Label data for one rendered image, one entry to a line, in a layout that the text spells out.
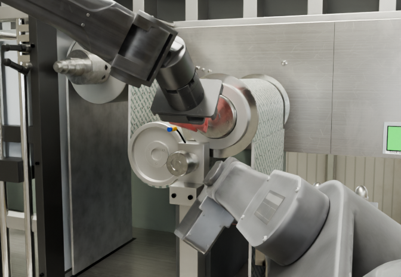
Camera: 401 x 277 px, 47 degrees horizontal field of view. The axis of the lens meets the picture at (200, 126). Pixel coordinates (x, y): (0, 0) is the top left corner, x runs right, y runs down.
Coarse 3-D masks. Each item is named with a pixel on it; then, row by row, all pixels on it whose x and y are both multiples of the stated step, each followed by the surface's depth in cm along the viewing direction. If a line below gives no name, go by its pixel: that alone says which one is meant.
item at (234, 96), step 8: (224, 88) 78; (232, 88) 78; (232, 96) 78; (240, 96) 77; (240, 104) 78; (240, 112) 78; (248, 112) 78; (240, 120) 78; (248, 120) 78; (240, 128) 78; (192, 136) 82; (200, 136) 81; (232, 136) 79; (240, 136) 78; (216, 144) 80; (224, 144) 79; (232, 144) 79
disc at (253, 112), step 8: (224, 80) 79; (232, 80) 79; (240, 88) 78; (248, 88) 78; (248, 96) 78; (248, 104) 78; (256, 104) 78; (256, 112) 78; (256, 120) 78; (184, 128) 83; (248, 128) 78; (256, 128) 78; (224, 136) 80; (248, 136) 79; (240, 144) 79; (248, 144) 79; (216, 152) 81; (224, 152) 81; (232, 152) 80
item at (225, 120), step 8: (224, 96) 79; (224, 104) 78; (232, 104) 78; (224, 112) 78; (232, 112) 77; (208, 120) 79; (216, 120) 78; (224, 120) 78; (232, 120) 77; (208, 128) 79; (216, 128) 79; (224, 128) 78; (232, 128) 78; (208, 136) 79; (216, 136) 79
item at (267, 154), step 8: (272, 136) 91; (280, 136) 97; (256, 144) 80; (264, 144) 85; (272, 144) 91; (280, 144) 98; (256, 152) 80; (264, 152) 86; (272, 152) 91; (280, 152) 98; (256, 160) 80; (264, 160) 86; (272, 160) 92; (280, 160) 99; (256, 168) 81; (264, 168) 86; (272, 168) 92; (280, 168) 99
